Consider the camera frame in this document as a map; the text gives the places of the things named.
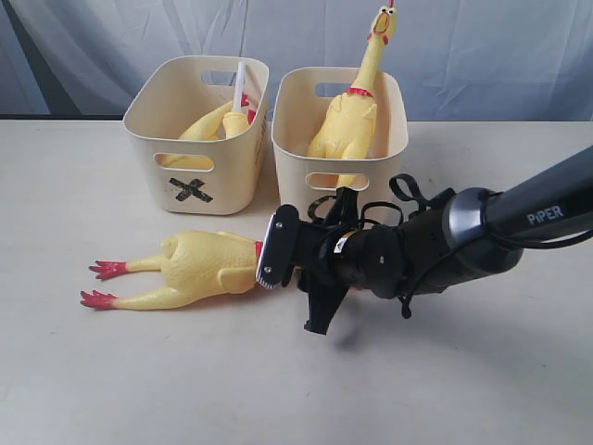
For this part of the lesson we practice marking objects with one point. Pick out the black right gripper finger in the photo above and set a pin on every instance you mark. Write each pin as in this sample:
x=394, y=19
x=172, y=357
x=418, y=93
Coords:
x=324, y=302
x=344, y=212

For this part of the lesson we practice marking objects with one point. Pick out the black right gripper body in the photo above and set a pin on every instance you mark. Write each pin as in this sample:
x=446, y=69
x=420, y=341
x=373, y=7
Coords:
x=371, y=259

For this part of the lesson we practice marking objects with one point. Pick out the whole yellow rubber chicken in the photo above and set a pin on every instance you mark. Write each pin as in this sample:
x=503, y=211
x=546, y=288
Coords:
x=350, y=121

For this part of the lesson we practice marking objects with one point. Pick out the detached rubber chicken head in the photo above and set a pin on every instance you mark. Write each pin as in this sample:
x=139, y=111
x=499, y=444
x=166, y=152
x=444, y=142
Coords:
x=235, y=123

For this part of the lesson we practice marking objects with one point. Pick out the headless rubber chicken body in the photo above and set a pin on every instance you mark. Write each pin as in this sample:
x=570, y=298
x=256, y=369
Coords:
x=204, y=129

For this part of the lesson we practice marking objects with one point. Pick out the white plastic squeaker tube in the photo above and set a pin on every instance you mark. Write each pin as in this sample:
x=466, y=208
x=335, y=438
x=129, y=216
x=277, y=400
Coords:
x=239, y=87

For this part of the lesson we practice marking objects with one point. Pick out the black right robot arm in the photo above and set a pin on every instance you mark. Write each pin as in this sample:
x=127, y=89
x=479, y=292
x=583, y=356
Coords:
x=452, y=238

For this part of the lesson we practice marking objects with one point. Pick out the cream bin marked O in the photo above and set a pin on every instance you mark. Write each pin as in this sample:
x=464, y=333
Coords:
x=300, y=107

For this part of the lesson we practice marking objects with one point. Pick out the cream bin marked X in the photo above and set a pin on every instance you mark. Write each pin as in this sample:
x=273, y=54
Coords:
x=201, y=177

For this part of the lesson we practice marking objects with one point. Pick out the blue backdrop curtain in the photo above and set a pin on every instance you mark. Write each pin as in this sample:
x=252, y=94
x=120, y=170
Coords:
x=453, y=60

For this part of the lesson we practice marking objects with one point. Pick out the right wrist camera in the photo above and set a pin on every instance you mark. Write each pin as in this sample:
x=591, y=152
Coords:
x=276, y=265

